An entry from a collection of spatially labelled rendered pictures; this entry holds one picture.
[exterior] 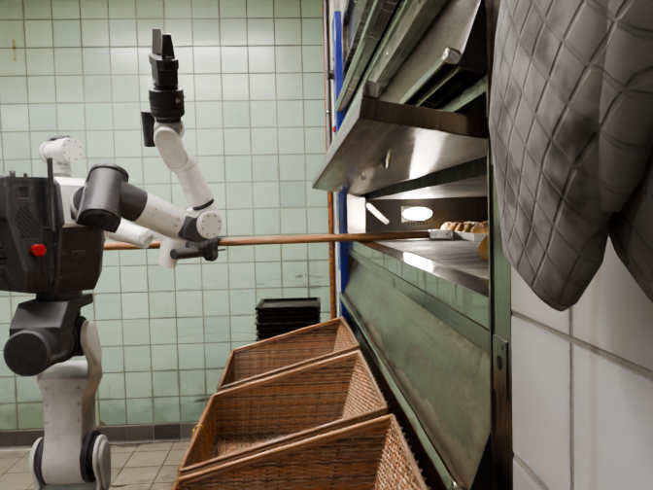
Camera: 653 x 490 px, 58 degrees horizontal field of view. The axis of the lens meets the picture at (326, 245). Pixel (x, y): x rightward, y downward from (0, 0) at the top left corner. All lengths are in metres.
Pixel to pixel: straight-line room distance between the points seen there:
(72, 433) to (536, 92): 1.63
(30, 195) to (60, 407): 0.59
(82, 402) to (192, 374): 1.79
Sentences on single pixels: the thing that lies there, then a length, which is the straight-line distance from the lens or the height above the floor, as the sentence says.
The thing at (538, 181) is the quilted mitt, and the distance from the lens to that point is 0.38.
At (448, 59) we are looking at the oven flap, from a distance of 0.73.
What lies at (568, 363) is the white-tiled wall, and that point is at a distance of 0.54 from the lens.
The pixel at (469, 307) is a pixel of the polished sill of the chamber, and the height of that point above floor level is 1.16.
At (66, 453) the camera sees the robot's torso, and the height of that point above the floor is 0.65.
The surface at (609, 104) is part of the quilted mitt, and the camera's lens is 0.33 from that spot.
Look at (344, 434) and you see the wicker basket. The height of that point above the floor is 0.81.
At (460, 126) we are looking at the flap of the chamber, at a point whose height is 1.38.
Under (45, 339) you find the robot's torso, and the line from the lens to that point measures 1.59.
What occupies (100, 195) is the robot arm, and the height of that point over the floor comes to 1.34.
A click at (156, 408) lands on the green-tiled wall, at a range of 3.64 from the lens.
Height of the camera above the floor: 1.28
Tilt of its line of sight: 3 degrees down
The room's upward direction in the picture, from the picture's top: 2 degrees counter-clockwise
